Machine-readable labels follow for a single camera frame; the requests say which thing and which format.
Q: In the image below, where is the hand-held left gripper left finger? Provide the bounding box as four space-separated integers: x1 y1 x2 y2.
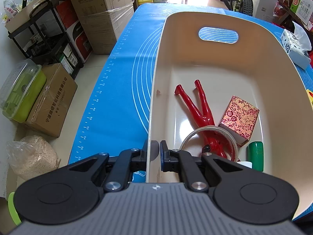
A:
68 139 149 193

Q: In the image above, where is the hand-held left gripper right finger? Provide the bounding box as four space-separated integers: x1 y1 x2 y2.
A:
160 141 245 193

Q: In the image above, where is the clear tape roll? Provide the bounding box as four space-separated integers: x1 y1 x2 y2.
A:
179 125 239 163

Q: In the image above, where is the red plastic figurine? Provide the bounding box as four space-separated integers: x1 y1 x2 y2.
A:
174 80 235 162

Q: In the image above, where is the red patterned small box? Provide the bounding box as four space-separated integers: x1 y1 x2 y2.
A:
218 95 260 147

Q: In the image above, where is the green handled screwdriver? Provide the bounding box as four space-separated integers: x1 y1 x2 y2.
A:
248 141 264 172

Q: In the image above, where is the beige plastic storage bin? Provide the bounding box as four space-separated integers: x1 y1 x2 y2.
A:
146 11 313 222

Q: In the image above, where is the blue silicone baking mat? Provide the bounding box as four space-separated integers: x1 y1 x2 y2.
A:
68 3 313 223

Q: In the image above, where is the taped cardboard box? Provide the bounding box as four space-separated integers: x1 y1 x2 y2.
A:
23 63 78 138

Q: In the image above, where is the clear bag of grain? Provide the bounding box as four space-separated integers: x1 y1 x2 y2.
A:
6 135 61 180

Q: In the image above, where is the plastic wrapped cardboard box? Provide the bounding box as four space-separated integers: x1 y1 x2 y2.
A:
78 2 135 55

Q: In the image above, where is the red and white appliance box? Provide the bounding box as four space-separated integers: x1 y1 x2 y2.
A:
66 21 93 63

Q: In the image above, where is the green container with clear lid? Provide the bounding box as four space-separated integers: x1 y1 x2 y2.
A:
0 59 47 123

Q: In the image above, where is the green plastic object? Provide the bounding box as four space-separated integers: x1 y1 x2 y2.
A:
7 192 22 226

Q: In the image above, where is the black utility cart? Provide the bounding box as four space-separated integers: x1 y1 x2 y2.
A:
7 0 84 79

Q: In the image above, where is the white tissue box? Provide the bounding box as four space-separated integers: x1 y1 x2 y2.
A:
280 22 313 70

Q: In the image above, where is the cardboard tray box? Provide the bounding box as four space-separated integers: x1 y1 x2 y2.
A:
4 0 49 33

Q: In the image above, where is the white chest freezer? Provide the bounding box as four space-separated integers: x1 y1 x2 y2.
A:
253 0 282 22

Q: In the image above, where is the wooden side table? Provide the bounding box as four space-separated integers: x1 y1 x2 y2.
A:
276 0 313 32

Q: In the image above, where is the green white carton box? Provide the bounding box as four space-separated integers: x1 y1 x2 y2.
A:
291 0 313 27

